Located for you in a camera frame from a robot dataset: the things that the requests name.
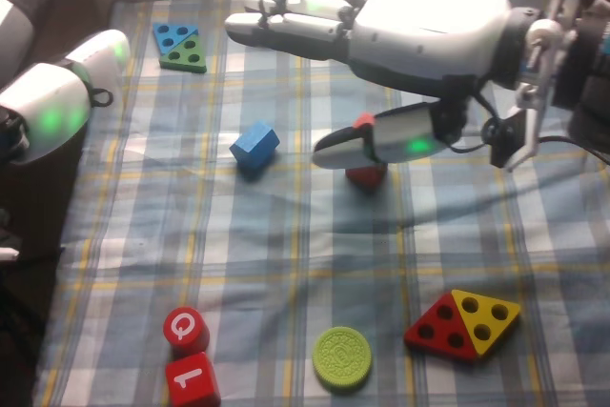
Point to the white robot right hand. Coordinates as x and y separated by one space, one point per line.
429 30

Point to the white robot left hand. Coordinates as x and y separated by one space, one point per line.
47 102

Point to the tall red block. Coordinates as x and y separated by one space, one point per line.
366 177

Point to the blue wooden cube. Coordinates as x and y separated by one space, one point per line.
255 145

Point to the blue triangle with holes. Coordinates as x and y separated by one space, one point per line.
170 34

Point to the green triangle with holes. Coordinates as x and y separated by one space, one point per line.
188 52

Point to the blue plaid cloth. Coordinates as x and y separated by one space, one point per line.
286 245

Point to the red cylinder with letter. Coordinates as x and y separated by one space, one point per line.
197 340

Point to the yellow triangle with holes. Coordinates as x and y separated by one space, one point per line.
483 316

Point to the red triangle with holes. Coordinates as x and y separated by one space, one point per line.
441 328

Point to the red cube with number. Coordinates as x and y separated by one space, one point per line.
195 392

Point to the green sandwich cookie toy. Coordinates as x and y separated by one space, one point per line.
342 359

